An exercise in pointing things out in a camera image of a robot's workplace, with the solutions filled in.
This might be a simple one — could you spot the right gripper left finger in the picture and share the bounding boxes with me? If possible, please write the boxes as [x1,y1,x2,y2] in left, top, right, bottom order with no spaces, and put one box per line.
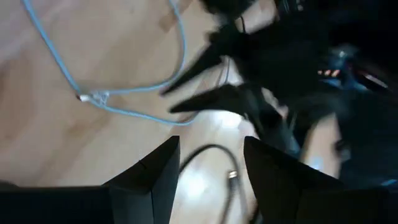
[0,136,180,224]

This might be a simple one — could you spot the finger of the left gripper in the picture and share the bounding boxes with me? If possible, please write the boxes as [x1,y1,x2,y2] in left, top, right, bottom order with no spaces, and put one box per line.
[160,40,224,94]
[169,83,262,114]

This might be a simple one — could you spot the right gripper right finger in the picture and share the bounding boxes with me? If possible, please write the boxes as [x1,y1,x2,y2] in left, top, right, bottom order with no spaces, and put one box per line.
[244,136,398,224]

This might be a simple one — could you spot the black USB cable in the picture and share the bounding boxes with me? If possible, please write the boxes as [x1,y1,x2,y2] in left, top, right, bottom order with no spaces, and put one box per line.
[178,143,259,224]

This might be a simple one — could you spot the thin white USB cable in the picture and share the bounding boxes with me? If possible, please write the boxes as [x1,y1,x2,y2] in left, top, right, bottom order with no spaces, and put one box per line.
[21,0,231,127]

